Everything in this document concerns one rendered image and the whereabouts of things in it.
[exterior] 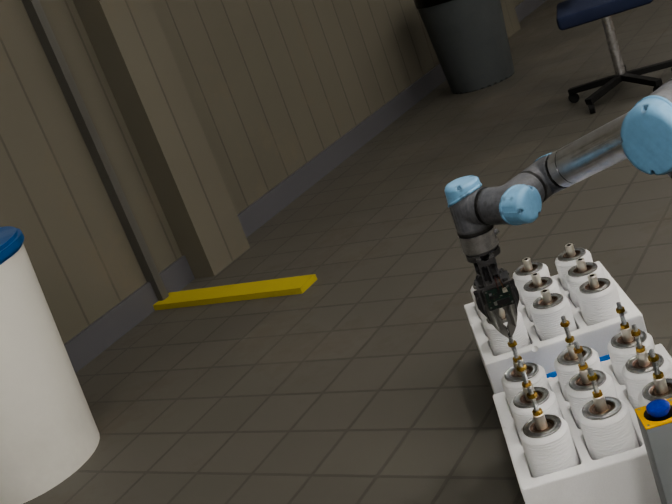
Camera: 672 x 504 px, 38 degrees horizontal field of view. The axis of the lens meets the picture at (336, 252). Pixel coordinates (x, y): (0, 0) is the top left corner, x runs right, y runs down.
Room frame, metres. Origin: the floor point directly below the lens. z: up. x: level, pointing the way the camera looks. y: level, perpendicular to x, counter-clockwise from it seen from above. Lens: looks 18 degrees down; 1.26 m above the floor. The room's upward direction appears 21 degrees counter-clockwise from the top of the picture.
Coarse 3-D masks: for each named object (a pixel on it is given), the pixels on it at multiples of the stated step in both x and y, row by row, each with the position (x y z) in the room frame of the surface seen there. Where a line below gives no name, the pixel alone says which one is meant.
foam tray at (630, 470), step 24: (552, 384) 1.93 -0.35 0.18; (504, 408) 1.91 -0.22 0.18; (504, 432) 1.82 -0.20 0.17; (576, 432) 1.72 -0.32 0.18; (624, 456) 1.58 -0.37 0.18; (528, 480) 1.62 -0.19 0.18; (552, 480) 1.59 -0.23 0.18; (576, 480) 1.58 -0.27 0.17; (600, 480) 1.58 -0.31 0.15; (624, 480) 1.57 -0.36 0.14; (648, 480) 1.57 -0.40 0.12
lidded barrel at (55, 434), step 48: (0, 240) 2.93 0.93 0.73; (0, 288) 2.78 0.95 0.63; (0, 336) 2.74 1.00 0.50; (48, 336) 2.89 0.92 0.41; (0, 384) 2.71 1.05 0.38; (48, 384) 2.81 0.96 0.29; (0, 432) 2.69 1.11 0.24; (48, 432) 2.76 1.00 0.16; (96, 432) 2.95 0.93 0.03; (0, 480) 2.69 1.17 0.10; (48, 480) 2.73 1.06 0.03
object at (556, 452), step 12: (564, 420) 1.66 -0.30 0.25; (564, 432) 1.63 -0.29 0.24; (528, 444) 1.64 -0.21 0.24; (540, 444) 1.62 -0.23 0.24; (552, 444) 1.62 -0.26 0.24; (564, 444) 1.62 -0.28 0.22; (528, 456) 1.65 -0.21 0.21; (540, 456) 1.63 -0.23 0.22; (552, 456) 1.62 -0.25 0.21; (564, 456) 1.62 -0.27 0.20; (576, 456) 1.64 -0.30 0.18; (540, 468) 1.63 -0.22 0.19; (552, 468) 1.62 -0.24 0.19; (564, 468) 1.62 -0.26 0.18
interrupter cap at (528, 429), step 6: (546, 414) 1.69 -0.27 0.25; (528, 420) 1.70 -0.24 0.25; (546, 420) 1.68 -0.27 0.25; (552, 420) 1.67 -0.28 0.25; (558, 420) 1.66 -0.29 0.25; (528, 426) 1.68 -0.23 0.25; (534, 426) 1.67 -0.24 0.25; (552, 426) 1.65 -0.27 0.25; (558, 426) 1.64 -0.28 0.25; (528, 432) 1.66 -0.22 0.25; (534, 432) 1.65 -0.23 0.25; (540, 432) 1.64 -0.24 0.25; (546, 432) 1.64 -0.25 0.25; (552, 432) 1.63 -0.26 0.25
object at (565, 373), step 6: (594, 354) 1.86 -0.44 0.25; (588, 360) 1.85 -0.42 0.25; (594, 360) 1.85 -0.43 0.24; (558, 366) 1.87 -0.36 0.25; (564, 366) 1.86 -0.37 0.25; (570, 366) 1.85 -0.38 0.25; (576, 366) 1.84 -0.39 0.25; (594, 366) 1.84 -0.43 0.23; (600, 366) 1.86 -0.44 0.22; (558, 372) 1.87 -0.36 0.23; (564, 372) 1.85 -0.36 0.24; (570, 372) 1.84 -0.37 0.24; (576, 372) 1.84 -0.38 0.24; (558, 378) 1.88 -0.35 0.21; (564, 378) 1.86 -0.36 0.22; (570, 378) 1.85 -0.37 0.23; (564, 384) 1.86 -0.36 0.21; (564, 390) 1.87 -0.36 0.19; (564, 396) 1.88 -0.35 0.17
